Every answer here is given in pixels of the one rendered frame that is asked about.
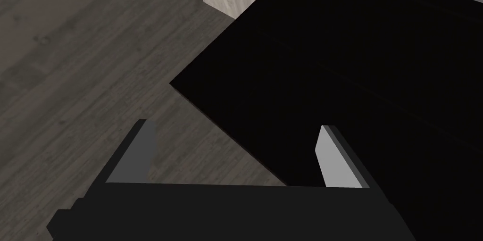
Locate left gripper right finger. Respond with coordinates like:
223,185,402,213
315,124,382,189

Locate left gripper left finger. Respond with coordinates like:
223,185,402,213
96,118,158,184

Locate black cupboard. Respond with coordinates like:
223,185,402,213
169,0,483,241

